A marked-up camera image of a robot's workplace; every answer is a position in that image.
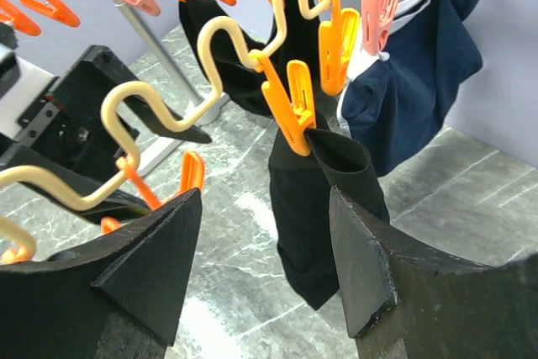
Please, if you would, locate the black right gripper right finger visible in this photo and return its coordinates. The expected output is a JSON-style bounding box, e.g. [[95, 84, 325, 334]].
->
[[330, 188, 537, 358]]

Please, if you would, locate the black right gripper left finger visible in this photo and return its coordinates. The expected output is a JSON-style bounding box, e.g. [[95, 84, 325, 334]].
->
[[1, 189, 202, 358]]

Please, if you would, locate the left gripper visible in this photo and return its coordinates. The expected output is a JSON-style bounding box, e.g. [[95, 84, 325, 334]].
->
[[0, 45, 213, 225]]

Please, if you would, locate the black underwear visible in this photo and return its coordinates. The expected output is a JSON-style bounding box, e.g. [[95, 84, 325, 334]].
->
[[178, 0, 333, 119], [268, 113, 390, 310]]

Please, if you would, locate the orange clothes peg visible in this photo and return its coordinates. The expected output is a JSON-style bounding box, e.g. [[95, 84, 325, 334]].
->
[[319, 0, 361, 96], [249, 50, 316, 156]]

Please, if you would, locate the yellow clip hanger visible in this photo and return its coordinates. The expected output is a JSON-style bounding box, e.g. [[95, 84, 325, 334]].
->
[[0, 0, 379, 259]]

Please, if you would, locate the black hanging underwear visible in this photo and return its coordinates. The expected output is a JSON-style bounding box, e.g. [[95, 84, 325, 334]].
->
[[178, 0, 333, 119]]

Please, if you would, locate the navy white hanging underwear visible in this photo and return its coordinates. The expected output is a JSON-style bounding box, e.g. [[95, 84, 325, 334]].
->
[[336, 0, 483, 177]]

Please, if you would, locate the metal clothes rack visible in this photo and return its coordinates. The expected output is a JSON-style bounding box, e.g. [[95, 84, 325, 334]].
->
[[113, 0, 229, 177]]

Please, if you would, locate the pink clothes peg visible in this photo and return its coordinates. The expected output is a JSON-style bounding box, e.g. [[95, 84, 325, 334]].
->
[[361, 0, 399, 55]]

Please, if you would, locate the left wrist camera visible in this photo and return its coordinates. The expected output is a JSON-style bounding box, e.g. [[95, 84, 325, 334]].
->
[[1, 23, 54, 139]]

